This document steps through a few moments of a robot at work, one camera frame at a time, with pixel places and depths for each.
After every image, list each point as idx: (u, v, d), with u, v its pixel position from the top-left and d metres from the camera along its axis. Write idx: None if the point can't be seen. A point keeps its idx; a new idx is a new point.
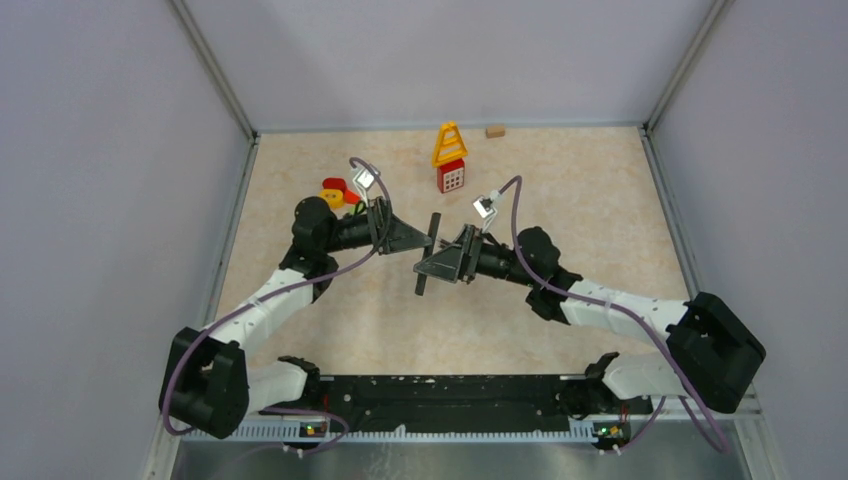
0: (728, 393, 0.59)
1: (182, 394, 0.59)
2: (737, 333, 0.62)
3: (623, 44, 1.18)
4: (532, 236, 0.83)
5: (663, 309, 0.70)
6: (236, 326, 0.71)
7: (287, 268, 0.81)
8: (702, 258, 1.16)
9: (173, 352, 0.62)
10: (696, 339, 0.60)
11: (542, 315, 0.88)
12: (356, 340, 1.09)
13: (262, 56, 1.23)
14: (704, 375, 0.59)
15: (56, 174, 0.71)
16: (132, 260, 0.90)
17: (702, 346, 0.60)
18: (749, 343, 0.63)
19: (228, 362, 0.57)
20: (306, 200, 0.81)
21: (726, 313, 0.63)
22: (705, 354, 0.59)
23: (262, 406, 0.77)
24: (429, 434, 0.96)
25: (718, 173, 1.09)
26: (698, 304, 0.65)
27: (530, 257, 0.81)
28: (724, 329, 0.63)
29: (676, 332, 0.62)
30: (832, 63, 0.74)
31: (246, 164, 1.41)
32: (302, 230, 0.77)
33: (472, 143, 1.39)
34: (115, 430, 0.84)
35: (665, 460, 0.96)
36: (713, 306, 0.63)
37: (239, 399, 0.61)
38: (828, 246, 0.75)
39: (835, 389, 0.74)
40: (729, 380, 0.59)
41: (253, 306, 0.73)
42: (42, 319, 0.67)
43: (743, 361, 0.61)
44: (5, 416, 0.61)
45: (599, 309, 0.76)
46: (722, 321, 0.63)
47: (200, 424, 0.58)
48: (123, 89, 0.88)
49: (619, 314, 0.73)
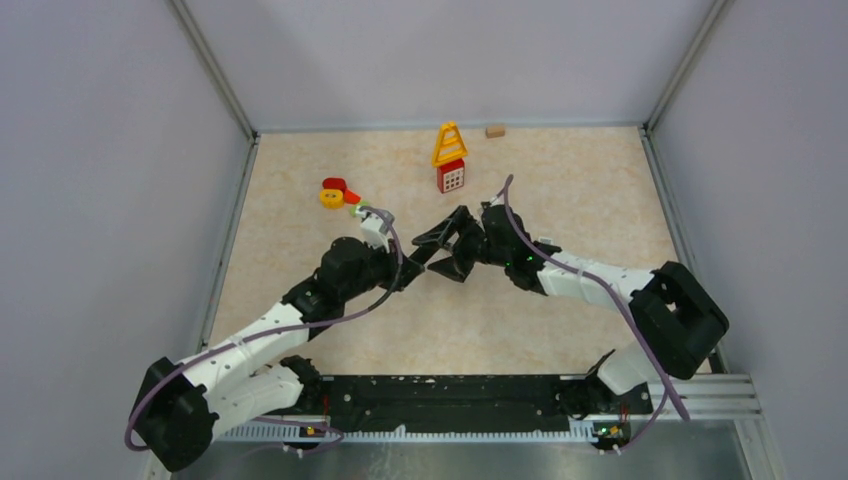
0: (687, 360, 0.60)
1: (148, 419, 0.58)
2: (701, 302, 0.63)
3: (623, 43, 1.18)
4: (494, 210, 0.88)
5: (631, 276, 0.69)
6: (212, 367, 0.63)
7: (288, 304, 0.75)
8: (702, 258, 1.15)
9: (146, 381, 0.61)
10: (660, 303, 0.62)
11: (522, 287, 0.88)
12: (356, 341, 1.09)
13: (261, 56, 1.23)
14: (662, 337, 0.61)
15: (56, 172, 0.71)
16: (132, 260, 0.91)
17: (662, 310, 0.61)
18: (712, 311, 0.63)
19: (187, 409, 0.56)
20: (349, 237, 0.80)
21: (688, 280, 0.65)
22: (668, 319, 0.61)
23: (242, 417, 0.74)
24: (429, 434, 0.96)
25: (718, 173, 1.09)
26: (663, 272, 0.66)
27: (492, 224, 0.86)
28: (688, 297, 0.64)
29: (639, 295, 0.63)
30: (830, 64, 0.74)
31: (246, 164, 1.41)
32: (330, 262, 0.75)
33: (472, 143, 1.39)
34: (114, 431, 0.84)
35: (663, 459, 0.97)
36: (678, 274, 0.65)
37: (200, 436, 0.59)
38: (828, 247, 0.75)
39: (837, 390, 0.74)
40: (688, 348, 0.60)
41: (235, 348, 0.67)
42: (42, 320, 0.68)
43: (705, 330, 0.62)
44: (5, 416, 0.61)
45: (572, 278, 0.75)
46: (687, 290, 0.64)
47: (157, 454, 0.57)
48: (121, 89, 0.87)
49: (590, 281, 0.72)
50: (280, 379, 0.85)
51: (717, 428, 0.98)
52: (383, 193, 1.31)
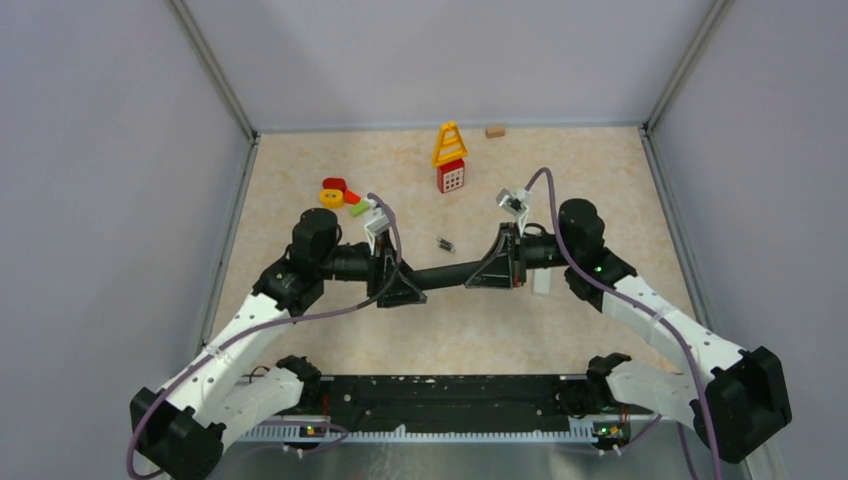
0: (738, 446, 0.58)
1: (152, 445, 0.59)
2: (777, 397, 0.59)
3: (623, 44, 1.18)
4: (574, 206, 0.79)
5: (715, 348, 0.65)
6: (194, 385, 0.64)
7: (261, 294, 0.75)
8: (702, 258, 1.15)
9: (133, 412, 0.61)
10: (739, 389, 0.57)
11: (579, 296, 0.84)
12: (357, 340, 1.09)
13: (261, 56, 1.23)
14: (729, 424, 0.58)
15: (56, 172, 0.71)
16: (132, 261, 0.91)
17: (743, 398, 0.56)
18: (782, 408, 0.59)
19: (181, 433, 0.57)
20: (315, 209, 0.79)
21: (778, 374, 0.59)
22: (741, 408, 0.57)
23: (251, 423, 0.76)
24: (429, 434, 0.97)
25: (718, 173, 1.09)
26: (752, 356, 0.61)
27: (569, 223, 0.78)
28: (766, 387, 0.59)
29: (722, 378, 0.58)
30: (830, 65, 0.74)
31: (246, 164, 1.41)
32: (301, 235, 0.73)
33: (472, 143, 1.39)
34: (115, 431, 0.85)
35: (665, 460, 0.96)
36: (768, 365, 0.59)
37: (211, 452, 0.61)
38: (827, 246, 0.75)
39: (836, 391, 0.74)
40: (746, 440, 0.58)
41: (213, 359, 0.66)
42: (43, 320, 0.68)
43: (768, 424, 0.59)
44: (5, 417, 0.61)
45: (645, 317, 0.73)
46: (770, 383, 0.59)
47: (170, 473, 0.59)
48: (121, 89, 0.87)
49: (665, 331, 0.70)
50: (279, 379, 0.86)
51: None
52: (383, 193, 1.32)
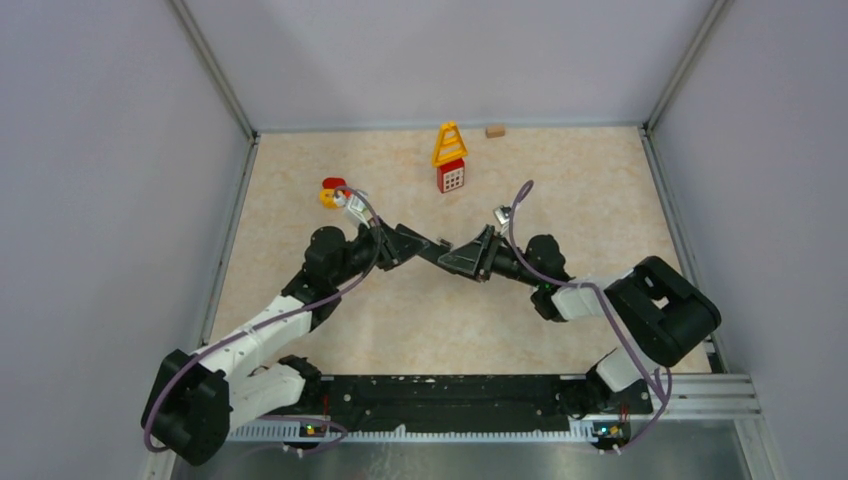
0: (666, 343, 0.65)
1: (165, 415, 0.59)
2: (681, 290, 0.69)
3: (622, 44, 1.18)
4: (540, 240, 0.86)
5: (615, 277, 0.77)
6: (227, 354, 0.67)
7: (288, 295, 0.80)
8: (702, 258, 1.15)
9: (161, 374, 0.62)
10: (631, 291, 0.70)
11: (543, 315, 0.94)
12: (356, 340, 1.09)
13: (260, 55, 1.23)
14: (637, 324, 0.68)
15: (57, 174, 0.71)
16: (132, 261, 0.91)
17: (636, 297, 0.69)
18: (697, 299, 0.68)
19: (211, 393, 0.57)
20: (326, 227, 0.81)
21: (668, 272, 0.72)
22: (639, 304, 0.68)
23: (252, 416, 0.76)
24: (429, 434, 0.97)
25: (718, 173, 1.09)
26: (644, 266, 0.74)
27: (536, 259, 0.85)
28: (670, 288, 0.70)
29: (615, 284, 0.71)
30: (831, 65, 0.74)
31: (246, 164, 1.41)
32: (313, 256, 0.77)
33: (472, 143, 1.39)
34: (116, 431, 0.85)
35: (664, 459, 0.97)
36: (657, 268, 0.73)
37: (219, 427, 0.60)
38: (827, 248, 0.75)
39: (836, 389, 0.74)
40: (667, 331, 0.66)
41: (246, 336, 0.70)
42: (42, 320, 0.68)
43: (691, 317, 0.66)
44: (4, 416, 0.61)
45: (575, 290, 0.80)
46: (664, 279, 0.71)
47: (177, 448, 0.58)
48: (122, 90, 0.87)
49: (587, 290, 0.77)
50: (282, 374, 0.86)
51: (716, 427, 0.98)
52: (383, 193, 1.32)
